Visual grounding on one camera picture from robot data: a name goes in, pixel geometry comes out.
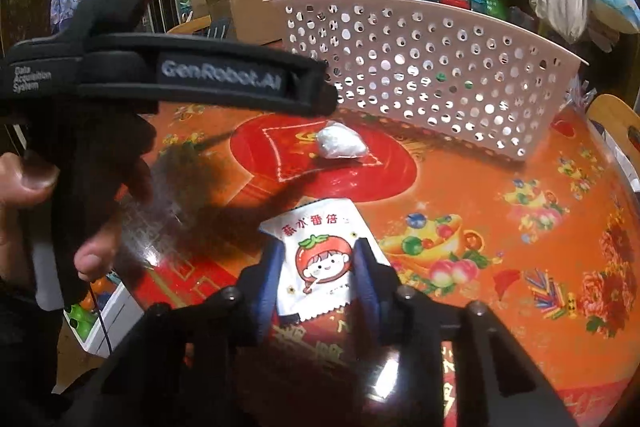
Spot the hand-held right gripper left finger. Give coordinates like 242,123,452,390
75,237,288,427

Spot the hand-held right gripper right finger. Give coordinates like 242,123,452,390
352,237,576,427

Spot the white cartoon tomato sachet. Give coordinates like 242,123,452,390
259,199,393,323

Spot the small white ball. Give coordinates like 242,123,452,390
314,121,370,160

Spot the white perforated plastic basket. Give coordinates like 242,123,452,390
262,0,592,164

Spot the person's left hand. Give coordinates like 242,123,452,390
0,151,153,283

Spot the wooden chair with slot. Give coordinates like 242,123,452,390
165,16,226,38
585,94,640,192

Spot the red printed tablecloth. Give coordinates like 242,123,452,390
115,99,640,427

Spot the open cardboard box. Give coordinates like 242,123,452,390
200,0,296,48

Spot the white box with colourful print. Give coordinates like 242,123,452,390
62,272,146,358

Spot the thin black cable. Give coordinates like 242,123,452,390
90,279,113,358

